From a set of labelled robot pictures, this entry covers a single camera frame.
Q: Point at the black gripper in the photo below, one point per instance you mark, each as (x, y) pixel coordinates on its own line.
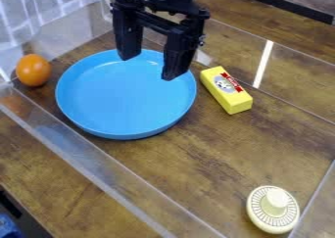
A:
(175, 18)

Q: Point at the blue round tray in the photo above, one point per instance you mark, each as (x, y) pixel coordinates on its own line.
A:
(118, 99)

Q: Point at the orange ball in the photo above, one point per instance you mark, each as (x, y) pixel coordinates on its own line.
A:
(33, 70)

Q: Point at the yellow butter block toy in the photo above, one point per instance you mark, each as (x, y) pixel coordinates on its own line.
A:
(226, 90)

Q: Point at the cream round knob lid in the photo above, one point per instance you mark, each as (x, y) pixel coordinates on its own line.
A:
(272, 209)

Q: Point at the blue object at corner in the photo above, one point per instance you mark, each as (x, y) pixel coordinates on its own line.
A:
(8, 228)

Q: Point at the clear acrylic enclosure wall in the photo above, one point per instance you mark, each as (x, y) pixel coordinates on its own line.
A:
(179, 185)

